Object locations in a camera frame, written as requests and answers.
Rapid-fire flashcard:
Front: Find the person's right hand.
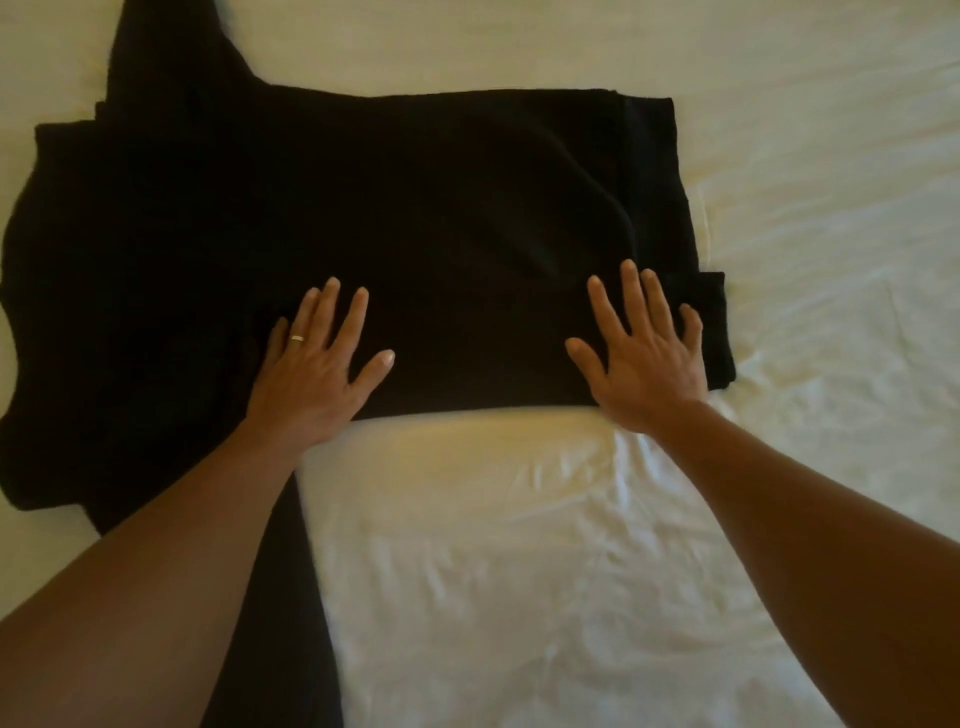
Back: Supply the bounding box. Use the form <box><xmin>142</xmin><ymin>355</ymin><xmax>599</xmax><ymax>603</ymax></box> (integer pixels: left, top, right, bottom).
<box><xmin>564</xmin><ymin>259</ymin><xmax>711</xmax><ymax>437</ymax></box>

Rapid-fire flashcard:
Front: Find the person's left hand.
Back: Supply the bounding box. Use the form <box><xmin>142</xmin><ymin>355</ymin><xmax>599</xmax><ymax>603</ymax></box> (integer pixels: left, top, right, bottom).
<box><xmin>243</xmin><ymin>276</ymin><xmax>398</xmax><ymax>455</ymax></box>

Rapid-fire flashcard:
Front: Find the black t-shirt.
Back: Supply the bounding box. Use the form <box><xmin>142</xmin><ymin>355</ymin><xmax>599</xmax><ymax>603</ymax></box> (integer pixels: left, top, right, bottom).
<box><xmin>0</xmin><ymin>0</ymin><xmax>740</xmax><ymax>728</ymax></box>

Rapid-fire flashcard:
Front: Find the person's right forearm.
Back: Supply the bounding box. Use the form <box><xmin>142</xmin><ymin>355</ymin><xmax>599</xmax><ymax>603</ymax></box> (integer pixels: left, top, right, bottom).
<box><xmin>652</xmin><ymin>402</ymin><xmax>960</xmax><ymax>728</ymax></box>

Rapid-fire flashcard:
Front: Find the person's left forearm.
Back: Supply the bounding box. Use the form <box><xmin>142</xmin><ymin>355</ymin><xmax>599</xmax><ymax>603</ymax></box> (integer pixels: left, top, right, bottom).
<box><xmin>0</xmin><ymin>427</ymin><xmax>302</xmax><ymax>728</ymax></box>

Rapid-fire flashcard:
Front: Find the white bed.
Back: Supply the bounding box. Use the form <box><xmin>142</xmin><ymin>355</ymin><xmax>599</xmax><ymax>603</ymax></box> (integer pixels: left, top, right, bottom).
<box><xmin>0</xmin><ymin>0</ymin><xmax>960</xmax><ymax>728</ymax></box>

